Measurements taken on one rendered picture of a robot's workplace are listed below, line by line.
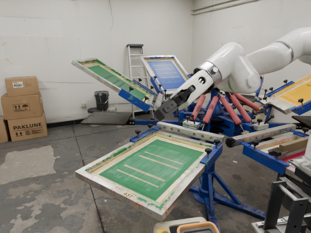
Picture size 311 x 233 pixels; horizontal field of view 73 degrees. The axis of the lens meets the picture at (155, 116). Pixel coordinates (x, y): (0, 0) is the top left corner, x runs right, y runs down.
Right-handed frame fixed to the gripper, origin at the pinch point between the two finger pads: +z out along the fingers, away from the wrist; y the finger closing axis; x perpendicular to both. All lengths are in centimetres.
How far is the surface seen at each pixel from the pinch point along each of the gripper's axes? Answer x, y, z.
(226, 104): -31, 120, -76
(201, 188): -98, 187, -20
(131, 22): 200, 396, -162
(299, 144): -75, 74, -75
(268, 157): -64, 68, -49
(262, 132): -61, 94, -71
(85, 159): 18, 292, 80
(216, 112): -34, 140, -73
